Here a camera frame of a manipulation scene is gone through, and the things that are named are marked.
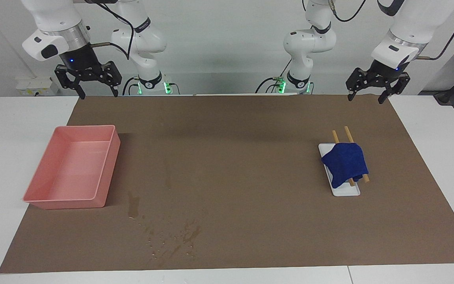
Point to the brown table mat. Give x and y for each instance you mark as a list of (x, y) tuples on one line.
[(231, 157)]

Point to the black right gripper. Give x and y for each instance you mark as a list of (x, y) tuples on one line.
[(79, 59)]

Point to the wooden rack rod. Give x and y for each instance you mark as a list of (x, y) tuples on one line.
[(335, 136), (348, 134)]

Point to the blue towel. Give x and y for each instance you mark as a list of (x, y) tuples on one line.
[(345, 161)]

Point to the white power strip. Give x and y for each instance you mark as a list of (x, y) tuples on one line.
[(34, 85)]

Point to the white rack with wooden rods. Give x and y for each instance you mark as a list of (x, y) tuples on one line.
[(347, 191)]

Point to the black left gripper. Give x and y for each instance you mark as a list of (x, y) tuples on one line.
[(386, 71)]

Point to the pink plastic bin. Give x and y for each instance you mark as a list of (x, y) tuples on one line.
[(73, 169)]

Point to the spilled water puddle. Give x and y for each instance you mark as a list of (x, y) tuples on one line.
[(133, 203)]

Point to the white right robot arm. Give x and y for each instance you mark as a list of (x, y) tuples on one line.
[(140, 39)]

